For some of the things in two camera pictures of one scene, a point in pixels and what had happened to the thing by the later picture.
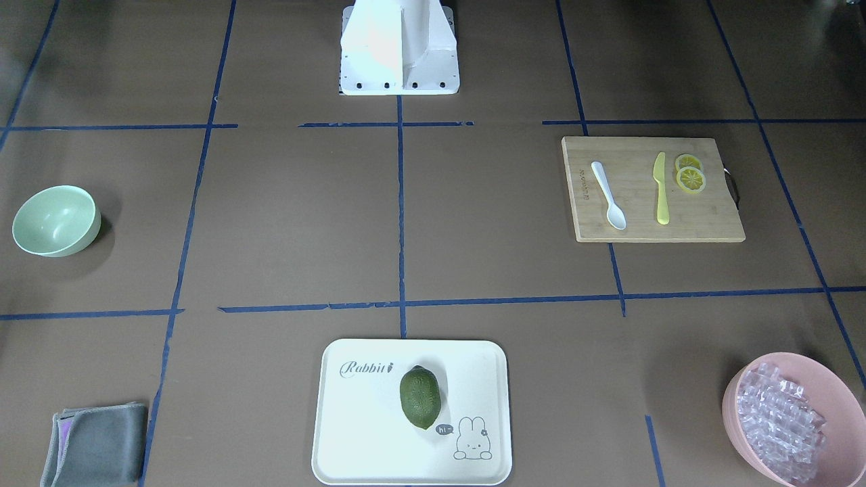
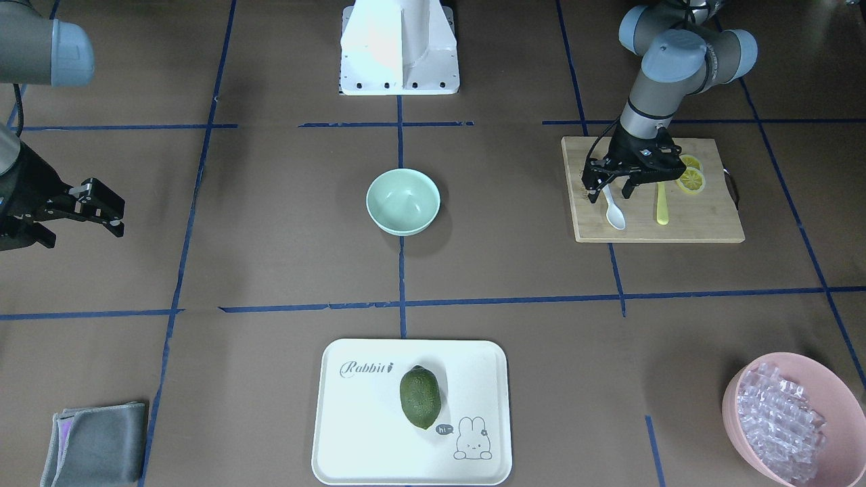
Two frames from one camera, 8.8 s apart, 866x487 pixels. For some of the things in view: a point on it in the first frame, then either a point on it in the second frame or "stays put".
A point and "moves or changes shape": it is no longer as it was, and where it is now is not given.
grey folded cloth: [97, 446] stays put
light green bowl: [57, 221] moves or changes shape
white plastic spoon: [616, 214] stays put
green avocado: [420, 393] stays put
